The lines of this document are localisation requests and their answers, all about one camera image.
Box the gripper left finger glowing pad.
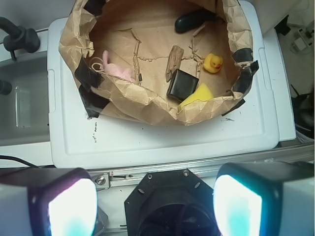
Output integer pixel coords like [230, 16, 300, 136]
[0, 168, 97, 236]

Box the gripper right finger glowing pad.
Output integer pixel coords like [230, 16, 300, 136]
[213, 162, 315, 236]

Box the pink plush bunny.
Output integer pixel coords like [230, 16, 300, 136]
[90, 50, 135, 83]

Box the white plastic tray lid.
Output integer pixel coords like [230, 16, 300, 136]
[47, 0, 280, 169]

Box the translucent plastic storage bin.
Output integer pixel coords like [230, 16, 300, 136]
[0, 51, 50, 147]

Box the yellow sponge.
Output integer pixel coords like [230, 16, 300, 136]
[178, 83, 215, 112]

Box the black square block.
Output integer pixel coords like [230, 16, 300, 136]
[166, 69, 199, 101]

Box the yellow rubber duck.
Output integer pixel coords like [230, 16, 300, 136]
[203, 53, 223, 73]

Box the piece of driftwood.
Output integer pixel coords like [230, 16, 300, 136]
[165, 45, 184, 82]

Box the brown paper bag bin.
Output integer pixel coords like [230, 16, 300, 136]
[59, 0, 259, 126]

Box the dark green oval object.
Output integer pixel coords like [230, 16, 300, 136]
[174, 8, 217, 33]

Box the aluminium extrusion rail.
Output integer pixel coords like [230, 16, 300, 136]
[88, 143, 315, 190]

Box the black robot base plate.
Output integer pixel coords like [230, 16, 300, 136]
[124, 169, 220, 236]

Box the white power adapter with cables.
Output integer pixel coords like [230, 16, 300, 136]
[292, 26, 315, 53]

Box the black camera stand clamp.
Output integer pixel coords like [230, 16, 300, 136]
[0, 17, 40, 61]

